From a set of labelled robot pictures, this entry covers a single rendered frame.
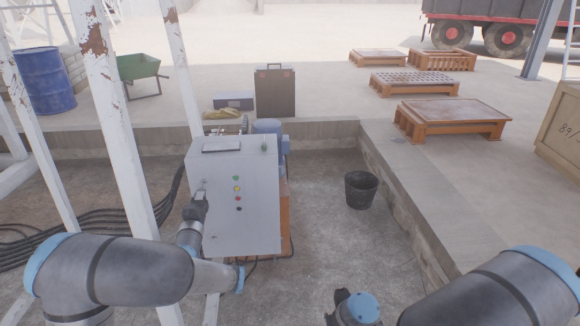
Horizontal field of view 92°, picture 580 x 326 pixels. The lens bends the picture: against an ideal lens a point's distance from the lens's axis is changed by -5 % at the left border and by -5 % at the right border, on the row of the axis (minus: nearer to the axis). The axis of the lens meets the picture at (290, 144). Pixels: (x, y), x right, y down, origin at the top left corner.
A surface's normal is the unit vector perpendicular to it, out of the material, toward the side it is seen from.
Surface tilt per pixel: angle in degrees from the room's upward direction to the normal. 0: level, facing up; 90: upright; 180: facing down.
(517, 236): 0
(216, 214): 90
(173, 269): 58
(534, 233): 0
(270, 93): 90
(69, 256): 21
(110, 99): 80
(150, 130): 90
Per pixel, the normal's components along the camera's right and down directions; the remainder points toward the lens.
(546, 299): 0.24, -0.47
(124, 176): 0.07, 0.32
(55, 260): -0.05, -0.51
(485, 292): -0.31, -0.81
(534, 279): 0.09, -0.76
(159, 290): 0.62, 0.14
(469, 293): -0.50, -0.80
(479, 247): 0.00, -0.88
